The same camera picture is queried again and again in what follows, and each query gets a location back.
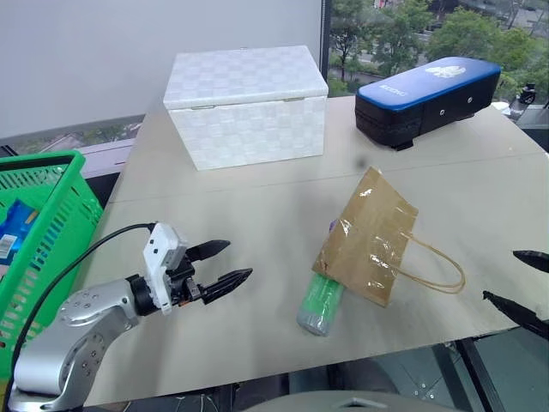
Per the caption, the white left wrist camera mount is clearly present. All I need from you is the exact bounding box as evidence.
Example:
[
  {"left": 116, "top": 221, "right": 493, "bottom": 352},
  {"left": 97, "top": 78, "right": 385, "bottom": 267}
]
[{"left": 142, "top": 221, "right": 190, "bottom": 317}]

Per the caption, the black window frame post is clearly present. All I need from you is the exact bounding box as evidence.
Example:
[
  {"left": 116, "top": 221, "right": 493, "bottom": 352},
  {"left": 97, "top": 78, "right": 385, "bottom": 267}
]
[{"left": 321, "top": 0, "right": 332, "bottom": 83}]

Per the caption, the blue snack package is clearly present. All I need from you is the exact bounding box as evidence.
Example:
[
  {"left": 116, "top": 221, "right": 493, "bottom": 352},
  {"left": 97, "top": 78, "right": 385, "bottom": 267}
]
[{"left": 0, "top": 198, "right": 45, "bottom": 266}]

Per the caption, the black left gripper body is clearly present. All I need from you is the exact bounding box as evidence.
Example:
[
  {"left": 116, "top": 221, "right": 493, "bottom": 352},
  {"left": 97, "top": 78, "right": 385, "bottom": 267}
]
[{"left": 165, "top": 248, "right": 204, "bottom": 308}]

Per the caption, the blue and black case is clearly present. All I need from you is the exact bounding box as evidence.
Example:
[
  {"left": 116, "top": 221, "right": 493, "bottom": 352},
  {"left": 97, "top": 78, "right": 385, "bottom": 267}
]
[{"left": 354, "top": 57, "right": 504, "bottom": 152}]

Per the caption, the green plastic shopping basket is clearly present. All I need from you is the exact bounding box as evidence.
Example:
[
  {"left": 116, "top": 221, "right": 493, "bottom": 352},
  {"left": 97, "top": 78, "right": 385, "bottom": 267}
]
[{"left": 0, "top": 149, "right": 106, "bottom": 358}]

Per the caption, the grey rounded robot body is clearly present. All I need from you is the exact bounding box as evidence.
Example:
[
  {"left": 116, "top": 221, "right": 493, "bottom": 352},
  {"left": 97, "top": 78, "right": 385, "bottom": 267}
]
[{"left": 243, "top": 396, "right": 469, "bottom": 412}]

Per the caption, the white woven lidded box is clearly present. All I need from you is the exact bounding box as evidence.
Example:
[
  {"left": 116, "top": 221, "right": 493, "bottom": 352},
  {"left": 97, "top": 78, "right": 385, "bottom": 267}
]
[{"left": 162, "top": 44, "right": 330, "bottom": 173}]

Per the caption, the green plastic bottle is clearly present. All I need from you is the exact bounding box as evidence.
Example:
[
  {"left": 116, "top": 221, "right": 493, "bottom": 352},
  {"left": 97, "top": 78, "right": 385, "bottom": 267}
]
[{"left": 296, "top": 274, "right": 347, "bottom": 337}]

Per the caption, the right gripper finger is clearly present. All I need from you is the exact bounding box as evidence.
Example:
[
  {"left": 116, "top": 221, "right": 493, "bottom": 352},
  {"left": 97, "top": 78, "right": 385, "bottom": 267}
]
[
  {"left": 482, "top": 290, "right": 549, "bottom": 341},
  {"left": 512, "top": 249, "right": 549, "bottom": 273}
]

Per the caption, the brown paper bag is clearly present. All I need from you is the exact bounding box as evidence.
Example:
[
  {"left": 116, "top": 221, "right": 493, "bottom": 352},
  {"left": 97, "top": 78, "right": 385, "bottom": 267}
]
[{"left": 310, "top": 167, "right": 467, "bottom": 308}]

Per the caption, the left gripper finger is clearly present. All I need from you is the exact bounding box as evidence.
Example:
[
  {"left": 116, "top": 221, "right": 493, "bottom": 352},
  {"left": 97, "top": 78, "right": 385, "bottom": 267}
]
[
  {"left": 200, "top": 267, "right": 255, "bottom": 306},
  {"left": 190, "top": 239, "right": 232, "bottom": 263}
]

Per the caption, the black table frame leg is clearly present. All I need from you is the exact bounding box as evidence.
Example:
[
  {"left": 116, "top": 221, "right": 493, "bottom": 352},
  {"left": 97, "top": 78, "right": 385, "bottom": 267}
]
[{"left": 445, "top": 337, "right": 508, "bottom": 412}]

